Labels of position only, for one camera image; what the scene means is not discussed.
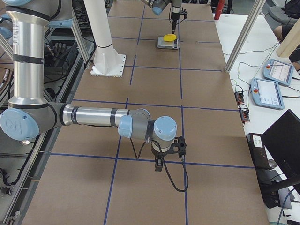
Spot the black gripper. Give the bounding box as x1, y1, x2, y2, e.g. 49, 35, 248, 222
171, 6, 181, 34
151, 142, 170, 164

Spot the yellow mango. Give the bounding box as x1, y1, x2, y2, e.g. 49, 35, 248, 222
163, 34, 177, 42

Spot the digital kitchen scale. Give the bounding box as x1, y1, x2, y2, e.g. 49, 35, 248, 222
157, 36, 180, 50

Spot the red fire extinguisher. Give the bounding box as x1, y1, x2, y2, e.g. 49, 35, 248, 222
214, 0, 225, 20

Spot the brown paper table cover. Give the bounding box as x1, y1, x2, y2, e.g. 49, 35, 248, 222
23, 1, 268, 225

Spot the orange black adapter board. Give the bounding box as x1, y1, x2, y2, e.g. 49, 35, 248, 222
234, 91, 245, 104
239, 108, 250, 124

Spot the black mini computer box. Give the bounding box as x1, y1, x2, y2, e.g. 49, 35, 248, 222
246, 133, 277, 170

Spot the far blue teach pendant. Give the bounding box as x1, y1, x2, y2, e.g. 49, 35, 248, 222
263, 59, 294, 86

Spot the blue teach pendant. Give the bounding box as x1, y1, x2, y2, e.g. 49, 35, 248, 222
263, 59, 294, 86
250, 78, 285, 110

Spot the near blue teach pendant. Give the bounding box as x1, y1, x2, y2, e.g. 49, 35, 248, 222
250, 78, 285, 110

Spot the black monitor stand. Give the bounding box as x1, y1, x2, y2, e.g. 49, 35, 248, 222
256, 169, 300, 209

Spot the black computer monitor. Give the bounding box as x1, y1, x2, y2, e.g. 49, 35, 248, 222
262, 109, 300, 178

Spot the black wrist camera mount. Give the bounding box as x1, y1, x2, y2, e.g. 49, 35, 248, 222
167, 136, 187, 162
180, 7, 188, 20

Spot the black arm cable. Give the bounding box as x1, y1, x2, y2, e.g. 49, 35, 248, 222
129, 137, 189, 192

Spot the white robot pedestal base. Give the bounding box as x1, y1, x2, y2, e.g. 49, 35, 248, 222
84, 0, 126, 77

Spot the aluminium frame post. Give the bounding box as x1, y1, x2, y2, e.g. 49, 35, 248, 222
225, 0, 266, 73

